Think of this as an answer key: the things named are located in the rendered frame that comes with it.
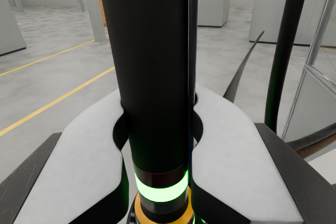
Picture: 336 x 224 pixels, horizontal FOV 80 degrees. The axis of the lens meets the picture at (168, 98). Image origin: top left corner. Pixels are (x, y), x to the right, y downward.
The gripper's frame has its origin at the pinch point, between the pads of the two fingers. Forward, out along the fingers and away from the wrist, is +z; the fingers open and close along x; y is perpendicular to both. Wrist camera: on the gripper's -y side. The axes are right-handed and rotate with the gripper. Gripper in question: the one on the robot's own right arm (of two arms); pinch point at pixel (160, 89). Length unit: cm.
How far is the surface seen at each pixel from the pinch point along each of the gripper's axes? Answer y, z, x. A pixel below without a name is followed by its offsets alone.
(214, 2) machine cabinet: 78, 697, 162
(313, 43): 34, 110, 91
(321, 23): 22, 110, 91
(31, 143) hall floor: 149, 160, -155
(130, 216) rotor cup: 27.8, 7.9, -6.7
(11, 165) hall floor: 149, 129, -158
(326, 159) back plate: 28.2, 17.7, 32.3
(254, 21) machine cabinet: 102, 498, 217
